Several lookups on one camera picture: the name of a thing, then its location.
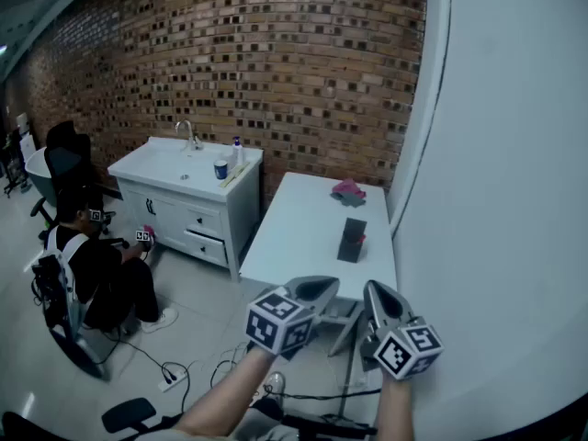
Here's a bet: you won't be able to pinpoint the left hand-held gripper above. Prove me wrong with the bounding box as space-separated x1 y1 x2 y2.
245 275 342 362

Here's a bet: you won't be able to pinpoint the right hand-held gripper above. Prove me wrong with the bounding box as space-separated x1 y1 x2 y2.
358 279 446 381

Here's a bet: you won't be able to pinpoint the black box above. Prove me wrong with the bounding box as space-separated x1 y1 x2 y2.
336 217 369 264

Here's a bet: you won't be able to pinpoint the person's left forearm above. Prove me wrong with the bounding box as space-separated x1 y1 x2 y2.
175 346 277 436

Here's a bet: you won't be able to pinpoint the person's right forearm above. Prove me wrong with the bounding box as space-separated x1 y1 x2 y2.
376 377 415 441

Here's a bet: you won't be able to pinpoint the white table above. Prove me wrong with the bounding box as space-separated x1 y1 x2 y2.
239 171 399 420

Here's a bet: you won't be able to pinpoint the grey cloth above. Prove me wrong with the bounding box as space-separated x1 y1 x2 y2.
330 191 367 209

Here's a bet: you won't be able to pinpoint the pink cloth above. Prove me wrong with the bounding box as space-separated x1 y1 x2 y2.
332 177 368 199

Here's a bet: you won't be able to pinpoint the person's shoe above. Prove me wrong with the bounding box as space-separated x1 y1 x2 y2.
263 370 288 404

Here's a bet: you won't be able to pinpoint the white cabinet drawer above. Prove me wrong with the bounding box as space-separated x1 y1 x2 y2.
183 228 230 267

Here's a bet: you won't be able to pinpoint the wooden chopsticks pair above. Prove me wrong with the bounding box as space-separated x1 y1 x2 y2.
220 161 252 187

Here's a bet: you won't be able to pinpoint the person's legs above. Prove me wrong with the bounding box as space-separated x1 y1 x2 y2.
137 400 302 441

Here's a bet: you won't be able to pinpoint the white sink cabinet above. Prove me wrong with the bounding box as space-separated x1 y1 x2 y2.
107 135 266 284

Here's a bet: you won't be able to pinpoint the white power strip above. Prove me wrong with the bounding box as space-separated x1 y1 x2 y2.
157 368 190 394

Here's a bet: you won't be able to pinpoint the chrome faucet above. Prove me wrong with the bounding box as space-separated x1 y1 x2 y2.
175 119 204 152

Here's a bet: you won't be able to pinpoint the black chair armrest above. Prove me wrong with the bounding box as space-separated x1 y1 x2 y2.
101 397 158 435

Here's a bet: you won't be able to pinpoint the black office chair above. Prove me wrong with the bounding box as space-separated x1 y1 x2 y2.
29 119 117 239

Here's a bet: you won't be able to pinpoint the black equipment stand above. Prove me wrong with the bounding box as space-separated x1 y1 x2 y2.
0 125 32 199

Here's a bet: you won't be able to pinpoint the black floor cable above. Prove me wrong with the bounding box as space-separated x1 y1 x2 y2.
103 328 258 413

